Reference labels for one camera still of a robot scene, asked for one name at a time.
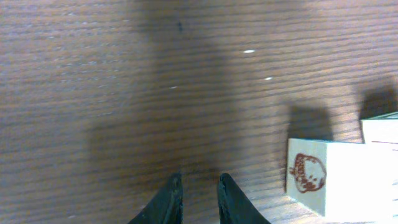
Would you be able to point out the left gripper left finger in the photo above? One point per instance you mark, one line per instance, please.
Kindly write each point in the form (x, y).
(166, 207)

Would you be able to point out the white block red sides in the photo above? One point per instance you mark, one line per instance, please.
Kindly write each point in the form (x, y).
(342, 181)

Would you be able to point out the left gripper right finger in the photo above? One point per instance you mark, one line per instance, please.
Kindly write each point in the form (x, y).
(234, 206)

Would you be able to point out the green sided picture block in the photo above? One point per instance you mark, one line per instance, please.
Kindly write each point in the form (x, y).
(380, 129)

